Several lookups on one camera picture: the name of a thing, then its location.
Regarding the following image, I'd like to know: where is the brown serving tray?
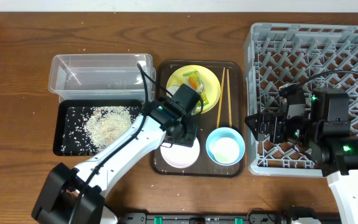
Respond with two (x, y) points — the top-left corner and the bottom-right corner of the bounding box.
(149, 60), (245, 177)

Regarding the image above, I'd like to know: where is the yellow plate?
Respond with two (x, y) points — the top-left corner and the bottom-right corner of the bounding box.
(166, 65), (221, 113)

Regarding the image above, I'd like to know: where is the left wooden chopstick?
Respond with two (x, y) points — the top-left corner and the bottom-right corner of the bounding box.
(216, 67), (226, 128)

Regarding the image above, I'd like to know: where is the grey dishwasher rack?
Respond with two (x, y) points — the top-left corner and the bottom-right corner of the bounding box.
(244, 23), (358, 177)

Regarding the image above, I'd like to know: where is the left black cable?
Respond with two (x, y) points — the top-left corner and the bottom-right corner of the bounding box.
(67, 63), (173, 224)

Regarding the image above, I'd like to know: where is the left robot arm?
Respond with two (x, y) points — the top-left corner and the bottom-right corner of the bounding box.
(31, 105), (198, 224)

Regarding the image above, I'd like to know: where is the wooden chopstick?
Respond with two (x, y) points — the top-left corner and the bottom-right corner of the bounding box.
(226, 69), (232, 128)
(216, 67), (226, 128)

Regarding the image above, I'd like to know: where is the clear plastic bin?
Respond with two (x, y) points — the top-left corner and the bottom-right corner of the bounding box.
(48, 54), (156, 101)

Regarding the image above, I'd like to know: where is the green orange snack wrapper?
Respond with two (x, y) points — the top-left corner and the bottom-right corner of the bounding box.
(183, 70), (209, 106)

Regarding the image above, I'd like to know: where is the pink white bowl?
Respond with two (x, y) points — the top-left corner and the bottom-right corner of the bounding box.
(160, 138), (200, 169)

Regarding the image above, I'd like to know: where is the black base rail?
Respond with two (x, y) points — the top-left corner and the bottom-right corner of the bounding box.
(121, 212), (341, 224)

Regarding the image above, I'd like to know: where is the black plastic tray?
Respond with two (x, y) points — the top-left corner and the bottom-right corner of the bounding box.
(53, 100), (142, 156)

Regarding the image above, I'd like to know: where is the white cup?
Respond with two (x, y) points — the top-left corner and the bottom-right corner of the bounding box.
(211, 137), (240, 164)

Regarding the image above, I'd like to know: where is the spilled rice pile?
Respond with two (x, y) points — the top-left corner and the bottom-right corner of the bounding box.
(61, 106), (141, 155)

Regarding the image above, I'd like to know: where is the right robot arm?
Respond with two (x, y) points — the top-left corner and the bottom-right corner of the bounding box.
(245, 86), (358, 223)

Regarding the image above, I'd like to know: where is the light blue bowl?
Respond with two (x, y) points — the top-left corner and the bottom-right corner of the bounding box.
(205, 127), (246, 166)

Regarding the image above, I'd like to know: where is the right wooden chopstick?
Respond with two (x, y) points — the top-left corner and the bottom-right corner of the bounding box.
(226, 69), (232, 128)

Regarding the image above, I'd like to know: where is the white napkin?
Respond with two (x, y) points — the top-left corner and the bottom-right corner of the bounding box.
(167, 85), (179, 97)

